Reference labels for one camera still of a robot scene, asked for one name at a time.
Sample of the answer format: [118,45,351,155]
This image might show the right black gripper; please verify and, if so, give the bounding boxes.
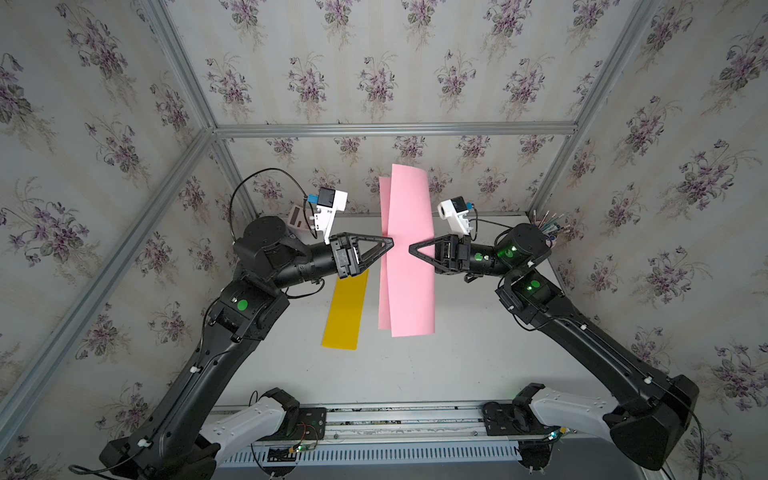
[411,240,522,284]

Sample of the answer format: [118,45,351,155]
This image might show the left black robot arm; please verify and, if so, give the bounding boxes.
[97,216,394,479]

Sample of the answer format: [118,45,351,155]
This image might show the yellow rectangular paper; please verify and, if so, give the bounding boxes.
[321,272,369,351]

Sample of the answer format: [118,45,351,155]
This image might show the pens in cup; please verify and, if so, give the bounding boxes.
[533,211,568,240]

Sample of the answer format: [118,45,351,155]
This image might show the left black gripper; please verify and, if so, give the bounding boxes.
[266,230,390,292]

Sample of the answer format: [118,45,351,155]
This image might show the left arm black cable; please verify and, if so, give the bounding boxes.
[227,167,313,241]

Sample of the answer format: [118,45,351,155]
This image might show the pink calculator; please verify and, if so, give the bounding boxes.
[286,204,312,233]

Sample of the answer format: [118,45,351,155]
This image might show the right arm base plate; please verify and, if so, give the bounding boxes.
[481,402,565,441]

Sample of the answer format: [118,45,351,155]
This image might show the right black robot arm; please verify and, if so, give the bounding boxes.
[409,224,699,471]

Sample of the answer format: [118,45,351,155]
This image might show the pink rectangular paper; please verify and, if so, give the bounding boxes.
[379,164,436,338]

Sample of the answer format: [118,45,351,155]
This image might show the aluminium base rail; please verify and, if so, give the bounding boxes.
[197,388,629,449]

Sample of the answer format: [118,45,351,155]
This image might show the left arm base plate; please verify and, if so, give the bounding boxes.
[256,407,328,442]

